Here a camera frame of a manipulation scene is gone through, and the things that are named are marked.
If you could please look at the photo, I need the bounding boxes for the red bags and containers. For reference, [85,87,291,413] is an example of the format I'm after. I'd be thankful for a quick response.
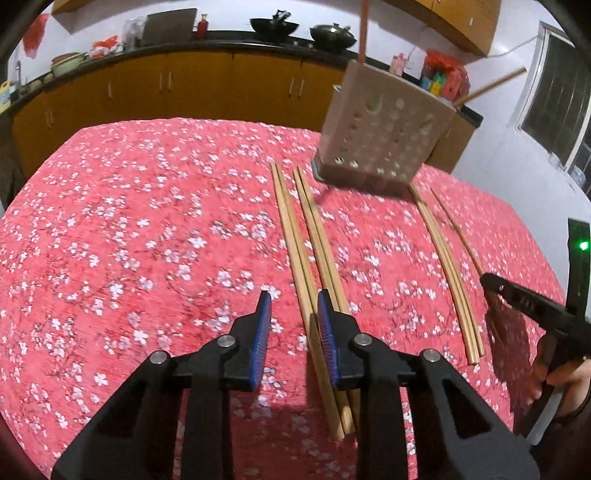
[420,49,470,102]

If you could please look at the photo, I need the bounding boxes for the orange plastic bag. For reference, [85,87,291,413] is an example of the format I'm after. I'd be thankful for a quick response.
[88,35,122,59]

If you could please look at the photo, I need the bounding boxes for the person's right hand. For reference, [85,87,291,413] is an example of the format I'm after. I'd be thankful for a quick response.
[527,355,590,416]

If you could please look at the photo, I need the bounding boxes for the green bowl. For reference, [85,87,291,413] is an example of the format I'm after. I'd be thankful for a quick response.
[51,52,87,77]

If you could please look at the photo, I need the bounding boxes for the clear glass jar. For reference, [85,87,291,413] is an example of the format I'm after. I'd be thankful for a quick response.
[122,17,147,50]

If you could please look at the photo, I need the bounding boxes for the wooden cabinets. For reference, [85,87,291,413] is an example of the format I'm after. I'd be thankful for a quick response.
[388,0,501,57]
[9,45,346,178]

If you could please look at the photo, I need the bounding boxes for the red floral tablecloth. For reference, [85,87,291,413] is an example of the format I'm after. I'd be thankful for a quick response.
[1,119,564,479]

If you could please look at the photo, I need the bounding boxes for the black lidded wok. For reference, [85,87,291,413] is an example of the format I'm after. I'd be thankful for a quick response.
[310,23,356,54]

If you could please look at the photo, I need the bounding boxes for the red plastic bag on wall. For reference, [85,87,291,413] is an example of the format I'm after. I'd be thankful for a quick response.
[22,13,49,59]

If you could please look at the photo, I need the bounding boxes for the pink bottle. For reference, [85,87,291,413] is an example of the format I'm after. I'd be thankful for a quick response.
[389,53,408,77]

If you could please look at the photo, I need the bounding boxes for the dark cutting board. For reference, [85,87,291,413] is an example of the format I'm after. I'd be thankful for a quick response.
[141,8,197,47]

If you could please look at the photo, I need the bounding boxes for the right window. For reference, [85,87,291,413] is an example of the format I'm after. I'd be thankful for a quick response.
[518,23,590,195]

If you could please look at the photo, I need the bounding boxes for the red sauce bottle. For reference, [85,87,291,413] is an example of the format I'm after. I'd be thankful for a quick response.
[195,13,209,40]

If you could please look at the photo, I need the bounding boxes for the beige perforated utensil holder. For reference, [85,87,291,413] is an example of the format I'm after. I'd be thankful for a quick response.
[311,60,456,196]

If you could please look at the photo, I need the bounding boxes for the black wok with handle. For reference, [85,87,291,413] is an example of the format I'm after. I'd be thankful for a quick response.
[249,10,300,42]

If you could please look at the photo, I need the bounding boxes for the wooden upper cabinets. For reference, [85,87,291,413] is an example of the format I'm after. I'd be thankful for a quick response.
[388,0,501,57]

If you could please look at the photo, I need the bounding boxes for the yellow detergent bottle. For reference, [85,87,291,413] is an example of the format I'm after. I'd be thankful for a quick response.
[0,81,11,113]

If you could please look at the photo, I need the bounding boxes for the wooden chopstick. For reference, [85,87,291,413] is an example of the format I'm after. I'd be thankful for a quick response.
[409,183,481,365]
[270,163,346,441]
[452,67,527,109]
[293,168,359,435]
[431,189,485,276]
[413,184,486,358]
[294,168,359,441]
[358,0,370,63]

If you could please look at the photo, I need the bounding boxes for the wooden lower cabinets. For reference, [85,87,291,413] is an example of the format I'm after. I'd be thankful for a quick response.
[9,45,346,178]

